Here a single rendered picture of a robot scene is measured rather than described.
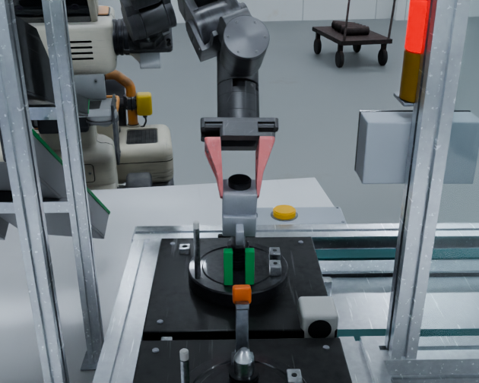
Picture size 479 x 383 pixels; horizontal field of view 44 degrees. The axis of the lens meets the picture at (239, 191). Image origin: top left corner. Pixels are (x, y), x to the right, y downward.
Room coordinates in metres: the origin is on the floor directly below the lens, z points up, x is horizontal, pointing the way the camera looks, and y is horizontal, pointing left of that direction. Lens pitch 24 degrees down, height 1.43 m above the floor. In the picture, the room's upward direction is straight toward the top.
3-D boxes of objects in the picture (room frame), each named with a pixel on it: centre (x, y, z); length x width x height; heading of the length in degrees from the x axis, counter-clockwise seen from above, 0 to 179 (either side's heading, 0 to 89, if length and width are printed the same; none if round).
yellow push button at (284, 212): (0.94, -0.08, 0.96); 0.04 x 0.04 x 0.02
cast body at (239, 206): (0.71, 0.00, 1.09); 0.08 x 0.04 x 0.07; 2
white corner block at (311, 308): (0.62, -0.10, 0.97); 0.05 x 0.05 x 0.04; 1
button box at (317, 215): (0.94, -0.08, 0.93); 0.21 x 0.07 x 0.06; 91
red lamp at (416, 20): (0.61, -0.19, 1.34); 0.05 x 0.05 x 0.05
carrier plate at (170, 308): (0.72, 0.00, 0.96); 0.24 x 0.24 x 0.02; 1
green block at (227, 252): (0.68, 0.01, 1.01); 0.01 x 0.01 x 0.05; 1
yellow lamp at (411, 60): (0.61, -0.19, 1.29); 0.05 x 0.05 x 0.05
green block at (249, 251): (0.68, -0.01, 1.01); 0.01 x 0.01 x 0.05; 1
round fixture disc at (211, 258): (0.72, 0.00, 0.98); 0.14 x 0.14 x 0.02
